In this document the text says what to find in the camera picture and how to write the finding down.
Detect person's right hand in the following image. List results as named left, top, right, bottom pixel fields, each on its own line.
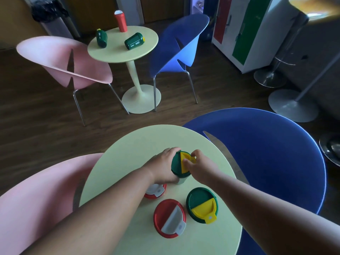
left=182, top=149, right=221, bottom=186

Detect person's left hand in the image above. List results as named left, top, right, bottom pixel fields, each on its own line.
left=143, top=147, right=182, bottom=185

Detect green cup with yellow lid flap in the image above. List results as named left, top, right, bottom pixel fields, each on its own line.
left=171, top=150, right=197, bottom=185
left=186, top=187, right=219, bottom=225

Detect person's right forearm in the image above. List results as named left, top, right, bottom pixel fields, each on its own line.
left=204, top=169, right=340, bottom=255

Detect person's left forearm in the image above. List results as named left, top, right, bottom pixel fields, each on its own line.
left=22, top=166, right=157, bottom=255

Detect red cup with white lid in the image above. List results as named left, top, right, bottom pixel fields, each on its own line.
left=144, top=183, right=167, bottom=200

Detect red cup with grey lid flap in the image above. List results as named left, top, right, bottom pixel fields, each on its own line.
left=153, top=199, right=187, bottom=239

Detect large blue plastic chair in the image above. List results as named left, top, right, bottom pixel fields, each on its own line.
left=182, top=107, right=327, bottom=255

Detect blue chair with metal legs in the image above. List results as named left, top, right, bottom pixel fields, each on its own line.
left=148, top=13, right=210, bottom=112

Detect green cup with white print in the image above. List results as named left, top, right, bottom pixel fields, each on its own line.
left=124, top=32, right=146, bottom=51

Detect bar table with wooden top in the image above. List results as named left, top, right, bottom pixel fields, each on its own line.
left=268, top=0, right=340, bottom=123

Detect pink chair with metal legs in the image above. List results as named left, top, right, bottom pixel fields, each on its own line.
left=16, top=36, right=130, bottom=127

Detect chrome bar stool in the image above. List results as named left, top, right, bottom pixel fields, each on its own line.
left=253, top=10, right=310, bottom=89

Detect tall red cup white lid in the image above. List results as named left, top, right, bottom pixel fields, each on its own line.
left=114, top=10, right=128, bottom=33

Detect white cabinet red green doors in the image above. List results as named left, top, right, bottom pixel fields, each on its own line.
left=211, top=0, right=302, bottom=74

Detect round chrome stool base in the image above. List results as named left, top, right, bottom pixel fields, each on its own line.
left=318, top=132, right=340, bottom=168

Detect blue refrigerator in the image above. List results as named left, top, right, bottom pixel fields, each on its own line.
left=189, top=0, right=219, bottom=41

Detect large pink plastic chair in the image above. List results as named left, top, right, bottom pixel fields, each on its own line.
left=0, top=153, right=104, bottom=255

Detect bin with black bag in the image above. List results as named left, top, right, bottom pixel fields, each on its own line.
left=31, top=0, right=81, bottom=40

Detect pale yellow round pedestal table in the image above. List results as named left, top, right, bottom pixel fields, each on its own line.
left=87, top=26, right=162, bottom=114

